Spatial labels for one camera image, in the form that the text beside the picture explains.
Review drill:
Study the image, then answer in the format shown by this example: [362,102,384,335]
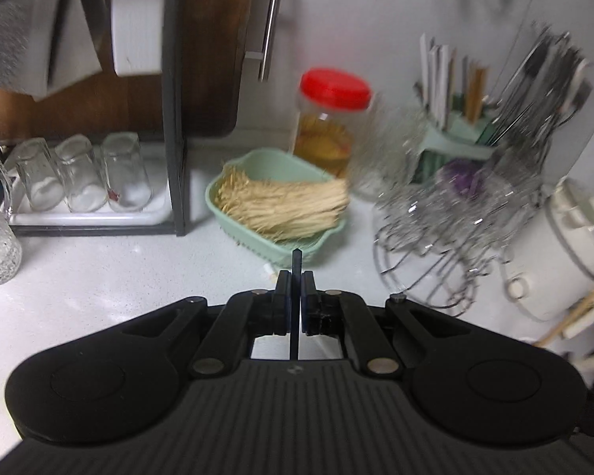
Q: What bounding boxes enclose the clear textured glass cup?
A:
[347,100,428,201]

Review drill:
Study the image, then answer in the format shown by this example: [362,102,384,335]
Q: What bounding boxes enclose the white tray under glasses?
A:
[9,142,172,227]

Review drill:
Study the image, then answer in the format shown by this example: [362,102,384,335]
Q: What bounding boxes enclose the green plastic basket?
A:
[205,148,350,267]

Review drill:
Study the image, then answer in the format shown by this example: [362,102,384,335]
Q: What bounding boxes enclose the black chopstick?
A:
[289,249,303,360]

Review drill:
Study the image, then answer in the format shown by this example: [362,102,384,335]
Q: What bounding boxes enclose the white electric cooking pot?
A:
[502,177,594,322]

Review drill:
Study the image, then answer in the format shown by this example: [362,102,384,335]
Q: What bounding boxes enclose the black metal shelf rack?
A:
[0,0,188,237]

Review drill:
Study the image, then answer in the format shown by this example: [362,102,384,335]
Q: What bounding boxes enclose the hanging kitchen utensils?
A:
[478,26,594,152]

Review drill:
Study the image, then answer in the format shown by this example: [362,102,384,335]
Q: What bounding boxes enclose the upturned drinking glass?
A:
[13,137,65,212]
[101,132,152,212]
[53,134,108,213]

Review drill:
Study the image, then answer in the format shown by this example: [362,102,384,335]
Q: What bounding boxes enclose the wire glass drying rack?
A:
[372,167,546,320]

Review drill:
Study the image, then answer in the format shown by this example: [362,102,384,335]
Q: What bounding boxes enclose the wooden cutting board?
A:
[0,0,252,144]

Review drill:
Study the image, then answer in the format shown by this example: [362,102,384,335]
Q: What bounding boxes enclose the wooden chopstick on counter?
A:
[533,289,594,348]

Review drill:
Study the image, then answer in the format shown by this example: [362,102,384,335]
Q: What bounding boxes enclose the purple glass lid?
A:
[437,159,486,201]

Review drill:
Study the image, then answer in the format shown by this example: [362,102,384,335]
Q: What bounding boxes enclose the green chopstick holder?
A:
[411,107,495,184]

